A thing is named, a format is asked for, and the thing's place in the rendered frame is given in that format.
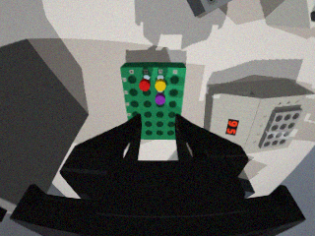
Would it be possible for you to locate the green tube rack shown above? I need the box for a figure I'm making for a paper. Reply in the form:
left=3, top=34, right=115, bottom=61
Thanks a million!
left=120, top=62, right=186, bottom=140

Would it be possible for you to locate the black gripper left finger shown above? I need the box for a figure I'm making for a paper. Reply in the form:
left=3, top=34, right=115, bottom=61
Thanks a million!
left=68, top=114, right=142, bottom=160

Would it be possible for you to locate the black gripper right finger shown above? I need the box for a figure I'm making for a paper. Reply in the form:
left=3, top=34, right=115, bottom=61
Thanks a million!
left=174, top=114, right=248, bottom=176

